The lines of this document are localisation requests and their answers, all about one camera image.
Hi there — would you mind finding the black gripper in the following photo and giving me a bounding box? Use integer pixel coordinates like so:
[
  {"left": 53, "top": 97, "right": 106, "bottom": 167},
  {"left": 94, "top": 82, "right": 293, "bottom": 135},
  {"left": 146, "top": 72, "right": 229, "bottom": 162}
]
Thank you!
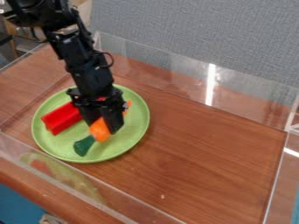
[{"left": 66, "top": 52, "right": 126, "bottom": 134}]

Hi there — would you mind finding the orange toy carrot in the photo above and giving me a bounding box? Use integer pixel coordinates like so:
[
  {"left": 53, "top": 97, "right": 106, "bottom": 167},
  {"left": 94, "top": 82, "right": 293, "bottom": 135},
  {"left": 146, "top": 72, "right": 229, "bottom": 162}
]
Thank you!
[{"left": 74, "top": 101, "right": 133, "bottom": 157}]

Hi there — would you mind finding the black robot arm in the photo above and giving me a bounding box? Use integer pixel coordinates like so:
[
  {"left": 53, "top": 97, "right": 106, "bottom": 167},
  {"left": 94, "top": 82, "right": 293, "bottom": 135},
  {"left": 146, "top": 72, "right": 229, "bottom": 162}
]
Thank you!
[{"left": 5, "top": 0, "right": 126, "bottom": 133}]

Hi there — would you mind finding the green plate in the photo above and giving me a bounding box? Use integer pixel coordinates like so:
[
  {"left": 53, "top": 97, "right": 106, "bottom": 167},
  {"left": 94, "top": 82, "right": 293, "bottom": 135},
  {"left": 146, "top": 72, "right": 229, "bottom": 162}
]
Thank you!
[{"left": 33, "top": 85, "right": 151, "bottom": 163}]

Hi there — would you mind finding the red toy block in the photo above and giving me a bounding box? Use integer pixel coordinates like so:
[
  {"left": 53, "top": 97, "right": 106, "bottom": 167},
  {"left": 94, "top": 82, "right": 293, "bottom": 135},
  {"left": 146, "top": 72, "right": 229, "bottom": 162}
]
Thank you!
[{"left": 42, "top": 97, "right": 109, "bottom": 137}]

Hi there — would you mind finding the black cable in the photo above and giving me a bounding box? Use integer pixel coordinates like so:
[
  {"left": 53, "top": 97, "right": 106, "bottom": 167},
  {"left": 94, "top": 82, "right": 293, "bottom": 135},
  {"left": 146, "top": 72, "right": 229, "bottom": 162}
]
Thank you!
[{"left": 93, "top": 52, "right": 117, "bottom": 71}]

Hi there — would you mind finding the clear acrylic enclosure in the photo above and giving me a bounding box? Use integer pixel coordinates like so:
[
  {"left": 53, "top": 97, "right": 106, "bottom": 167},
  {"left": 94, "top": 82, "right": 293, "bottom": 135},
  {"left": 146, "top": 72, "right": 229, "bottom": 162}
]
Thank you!
[{"left": 0, "top": 35, "right": 299, "bottom": 224}]

